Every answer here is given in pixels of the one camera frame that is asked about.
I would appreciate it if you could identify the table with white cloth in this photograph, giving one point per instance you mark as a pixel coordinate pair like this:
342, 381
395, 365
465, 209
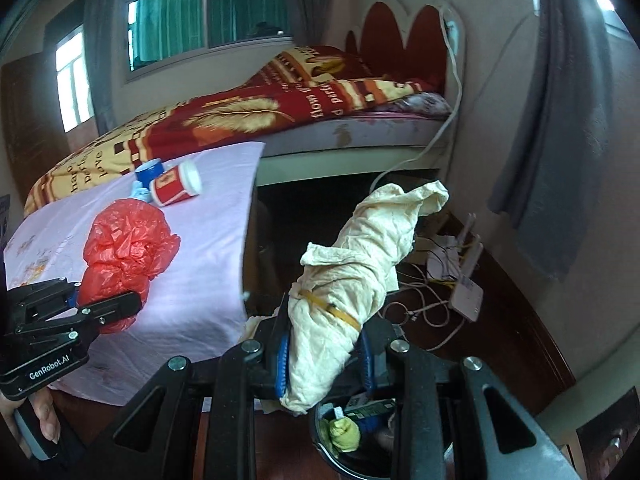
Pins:
200, 260

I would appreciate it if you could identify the blue cloth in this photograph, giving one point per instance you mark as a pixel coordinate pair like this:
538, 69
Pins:
367, 426

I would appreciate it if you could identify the floral pillow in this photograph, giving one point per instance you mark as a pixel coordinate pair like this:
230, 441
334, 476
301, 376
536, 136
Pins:
425, 105

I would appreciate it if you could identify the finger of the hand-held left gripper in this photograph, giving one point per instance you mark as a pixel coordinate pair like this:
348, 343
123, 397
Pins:
45, 297
110, 307

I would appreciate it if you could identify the white router with antennas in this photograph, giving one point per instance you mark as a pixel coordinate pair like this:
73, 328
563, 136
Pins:
467, 295

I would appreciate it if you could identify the red paper cup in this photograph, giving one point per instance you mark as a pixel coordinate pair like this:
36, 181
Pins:
172, 187

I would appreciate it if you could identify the white paper sheets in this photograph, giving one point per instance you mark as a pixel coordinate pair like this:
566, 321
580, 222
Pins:
442, 257

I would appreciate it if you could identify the light blue crumpled scrap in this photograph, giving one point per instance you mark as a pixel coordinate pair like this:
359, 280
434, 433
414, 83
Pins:
141, 193

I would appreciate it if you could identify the white bed with red headboard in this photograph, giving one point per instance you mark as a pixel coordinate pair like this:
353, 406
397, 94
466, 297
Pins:
380, 135

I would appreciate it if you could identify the grey patterned curtain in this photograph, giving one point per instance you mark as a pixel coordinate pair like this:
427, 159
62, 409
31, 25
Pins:
555, 135

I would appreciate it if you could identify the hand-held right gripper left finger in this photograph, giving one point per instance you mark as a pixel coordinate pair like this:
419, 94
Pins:
282, 360

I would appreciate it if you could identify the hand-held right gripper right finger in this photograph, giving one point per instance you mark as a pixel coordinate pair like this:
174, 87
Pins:
369, 365

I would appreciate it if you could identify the cream cloth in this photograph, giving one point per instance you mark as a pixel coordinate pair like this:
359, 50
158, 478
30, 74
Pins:
350, 270

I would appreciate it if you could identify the small bright window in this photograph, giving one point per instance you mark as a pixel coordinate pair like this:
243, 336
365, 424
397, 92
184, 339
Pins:
72, 80

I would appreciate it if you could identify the blue paper cup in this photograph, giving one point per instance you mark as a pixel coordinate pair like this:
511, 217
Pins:
147, 172

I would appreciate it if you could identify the red plastic bag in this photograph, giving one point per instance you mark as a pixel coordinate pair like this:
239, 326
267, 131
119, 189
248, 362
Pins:
127, 245

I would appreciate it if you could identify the brown wooden door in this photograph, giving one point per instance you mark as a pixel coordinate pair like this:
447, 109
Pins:
25, 125

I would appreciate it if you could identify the black plastic bucket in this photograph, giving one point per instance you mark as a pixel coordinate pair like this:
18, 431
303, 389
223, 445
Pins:
350, 466

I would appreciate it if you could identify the green drink carton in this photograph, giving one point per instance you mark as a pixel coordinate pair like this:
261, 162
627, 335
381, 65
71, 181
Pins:
372, 408

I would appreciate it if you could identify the person's left hand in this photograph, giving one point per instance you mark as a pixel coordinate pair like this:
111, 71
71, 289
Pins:
50, 417

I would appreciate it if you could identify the bed with red blanket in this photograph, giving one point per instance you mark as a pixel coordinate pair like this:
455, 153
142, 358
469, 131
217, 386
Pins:
225, 115

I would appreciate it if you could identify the large window with green curtain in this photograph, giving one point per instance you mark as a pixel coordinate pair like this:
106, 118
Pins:
210, 10

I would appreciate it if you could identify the yellow-green cloth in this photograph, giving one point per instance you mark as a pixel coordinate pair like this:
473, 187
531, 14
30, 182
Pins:
342, 435

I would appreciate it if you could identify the black cabinet with knob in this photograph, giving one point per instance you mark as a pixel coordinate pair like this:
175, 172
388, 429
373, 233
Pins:
612, 452

